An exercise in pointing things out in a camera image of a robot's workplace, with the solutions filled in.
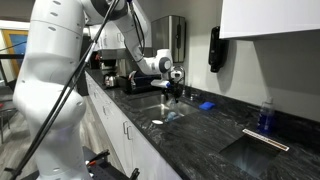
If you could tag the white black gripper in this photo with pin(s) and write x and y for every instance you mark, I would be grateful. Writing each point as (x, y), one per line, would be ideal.
(175, 85)

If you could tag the chrome sink faucet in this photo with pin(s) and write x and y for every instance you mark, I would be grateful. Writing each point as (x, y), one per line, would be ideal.
(162, 105)

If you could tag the stainless steel sink basin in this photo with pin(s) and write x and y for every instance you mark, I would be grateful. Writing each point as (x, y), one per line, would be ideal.
(157, 107)

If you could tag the black tray on counter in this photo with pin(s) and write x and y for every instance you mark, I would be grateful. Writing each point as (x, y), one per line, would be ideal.
(136, 85)

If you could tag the white upper wall cabinet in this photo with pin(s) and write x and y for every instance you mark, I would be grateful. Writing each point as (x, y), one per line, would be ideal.
(250, 18)

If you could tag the metal cabinet door handle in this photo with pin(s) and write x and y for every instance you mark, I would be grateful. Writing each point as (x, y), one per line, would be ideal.
(125, 127)

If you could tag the white base cabinets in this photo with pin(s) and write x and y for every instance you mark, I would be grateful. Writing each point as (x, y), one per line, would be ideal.
(131, 147)

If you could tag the blue sponge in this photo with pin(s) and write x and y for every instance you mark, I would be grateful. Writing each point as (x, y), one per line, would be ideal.
(207, 105)

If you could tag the steel paper towel dispenser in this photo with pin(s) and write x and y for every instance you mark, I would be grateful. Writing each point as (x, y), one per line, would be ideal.
(169, 32)

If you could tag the black wall soap dispenser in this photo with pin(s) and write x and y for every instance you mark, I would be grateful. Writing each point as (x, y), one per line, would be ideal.
(218, 50)

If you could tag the coffee maker with pot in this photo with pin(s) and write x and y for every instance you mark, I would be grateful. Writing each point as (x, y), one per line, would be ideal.
(111, 67)

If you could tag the blue liquid soap bottle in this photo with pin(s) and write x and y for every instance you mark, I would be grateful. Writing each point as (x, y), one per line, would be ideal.
(266, 116)

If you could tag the white round plate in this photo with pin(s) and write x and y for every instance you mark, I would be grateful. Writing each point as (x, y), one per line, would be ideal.
(157, 122)

